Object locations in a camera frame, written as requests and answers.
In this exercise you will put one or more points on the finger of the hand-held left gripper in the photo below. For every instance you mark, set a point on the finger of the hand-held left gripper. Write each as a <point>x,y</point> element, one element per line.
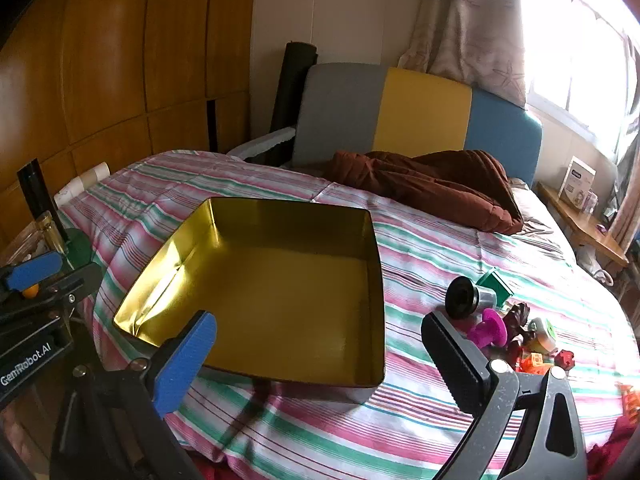
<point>75,282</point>
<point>35,270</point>

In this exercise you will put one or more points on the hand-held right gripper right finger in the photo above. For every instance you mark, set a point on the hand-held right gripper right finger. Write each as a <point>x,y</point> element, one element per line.
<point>460,360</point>

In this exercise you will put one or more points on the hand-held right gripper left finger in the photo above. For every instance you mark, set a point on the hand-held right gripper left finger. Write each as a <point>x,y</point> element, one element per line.
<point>185,360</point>

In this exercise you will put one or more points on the magenta spool toy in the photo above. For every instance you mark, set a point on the magenta spool toy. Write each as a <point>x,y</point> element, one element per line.
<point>487,330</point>

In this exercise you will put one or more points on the brown figure toy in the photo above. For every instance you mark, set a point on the brown figure toy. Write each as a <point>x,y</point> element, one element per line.
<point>515,325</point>

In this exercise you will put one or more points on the orange block toy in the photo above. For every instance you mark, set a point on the orange block toy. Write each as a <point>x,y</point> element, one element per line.
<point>532,361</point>

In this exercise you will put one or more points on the green plastic toy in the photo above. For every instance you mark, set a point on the green plastic toy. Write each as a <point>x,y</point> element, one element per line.
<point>497,285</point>

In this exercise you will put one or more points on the gold metal tin box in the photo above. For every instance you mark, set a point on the gold metal tin box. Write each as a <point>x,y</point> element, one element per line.
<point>280,300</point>

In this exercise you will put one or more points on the orange plastic toy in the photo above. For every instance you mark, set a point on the orange plastic toy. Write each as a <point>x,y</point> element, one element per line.
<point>631,400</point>

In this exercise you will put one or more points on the orange fruit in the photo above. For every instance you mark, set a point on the orange fruit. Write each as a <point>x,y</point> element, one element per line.
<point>31,290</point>

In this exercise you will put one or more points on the glass bottle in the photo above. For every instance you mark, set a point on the glass bottle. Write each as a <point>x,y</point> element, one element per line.
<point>50,232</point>

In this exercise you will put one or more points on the tall black box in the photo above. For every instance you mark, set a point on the tall black box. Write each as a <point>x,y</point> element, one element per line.
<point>35,190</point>

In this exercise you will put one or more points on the white paper roll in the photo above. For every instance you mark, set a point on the white paper roll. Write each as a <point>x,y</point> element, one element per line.
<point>85,180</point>

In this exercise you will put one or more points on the red die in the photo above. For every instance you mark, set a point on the red die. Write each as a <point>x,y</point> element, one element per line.
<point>565,359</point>

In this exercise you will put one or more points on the striped pink green bedsheet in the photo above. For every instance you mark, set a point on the striped pink green bedsheet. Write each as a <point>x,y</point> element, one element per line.
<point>425,260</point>

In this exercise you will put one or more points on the brown quilt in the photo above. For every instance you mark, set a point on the brown quilt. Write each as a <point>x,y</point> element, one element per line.
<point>425,185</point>

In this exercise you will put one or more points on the red clothing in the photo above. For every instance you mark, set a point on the red clothing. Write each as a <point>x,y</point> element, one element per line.
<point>617,452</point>

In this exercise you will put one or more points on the wooden nightstand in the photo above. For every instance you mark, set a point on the wooden nightstand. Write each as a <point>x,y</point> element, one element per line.
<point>580,220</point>

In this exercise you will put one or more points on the white carton box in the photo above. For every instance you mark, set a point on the white carton box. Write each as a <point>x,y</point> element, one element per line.
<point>577,180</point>

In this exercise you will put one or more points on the wooden wardrobe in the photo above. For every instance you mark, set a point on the wooden wardrobe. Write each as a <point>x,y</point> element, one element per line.
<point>125,60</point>

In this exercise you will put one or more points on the white foam piece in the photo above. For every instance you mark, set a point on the white foam piece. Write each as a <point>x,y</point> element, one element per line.
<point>260,142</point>

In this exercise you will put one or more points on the patterned beige curtain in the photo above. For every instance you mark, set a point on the patterned beige curtain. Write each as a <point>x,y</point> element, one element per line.
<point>465,25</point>
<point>627,200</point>

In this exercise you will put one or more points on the grey yellow blue headboard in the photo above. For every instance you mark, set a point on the grey yellow blue headboard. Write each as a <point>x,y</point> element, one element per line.
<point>420,110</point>

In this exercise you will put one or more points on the black rolled mat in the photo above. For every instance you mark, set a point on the black rolled mat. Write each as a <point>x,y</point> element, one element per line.
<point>295,85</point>

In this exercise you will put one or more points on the bright window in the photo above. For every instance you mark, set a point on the bright window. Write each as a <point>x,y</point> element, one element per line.
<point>575,60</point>

